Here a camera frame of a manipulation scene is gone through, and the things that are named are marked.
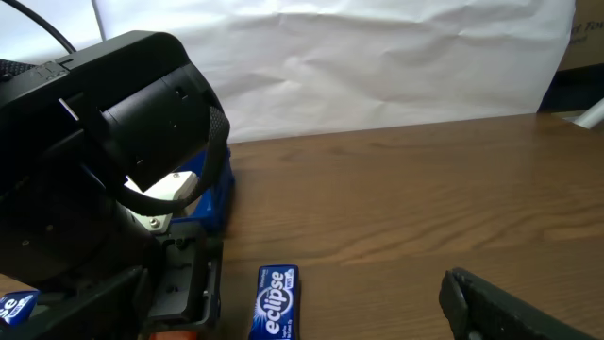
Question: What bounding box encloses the cardboard box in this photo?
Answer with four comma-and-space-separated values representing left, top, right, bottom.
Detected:
559, 0, 604, 72

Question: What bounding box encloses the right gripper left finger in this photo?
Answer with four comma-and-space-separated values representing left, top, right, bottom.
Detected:
0, 267, 148, 340

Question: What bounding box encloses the white tube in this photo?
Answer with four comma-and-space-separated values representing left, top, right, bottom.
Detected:
573, 97, 604, 130

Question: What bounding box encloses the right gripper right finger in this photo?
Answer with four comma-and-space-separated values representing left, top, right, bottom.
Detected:
438, 267, 604, 340

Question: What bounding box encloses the blue candy pack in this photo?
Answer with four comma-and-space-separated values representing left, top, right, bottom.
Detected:
248, 263, 300, 340
0, 290, 40, 327

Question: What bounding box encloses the orange candy box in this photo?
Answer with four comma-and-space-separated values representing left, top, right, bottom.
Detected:
149, 330, 199, 340

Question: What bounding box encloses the blue tray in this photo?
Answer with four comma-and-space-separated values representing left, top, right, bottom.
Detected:
172, 145, 236, 232

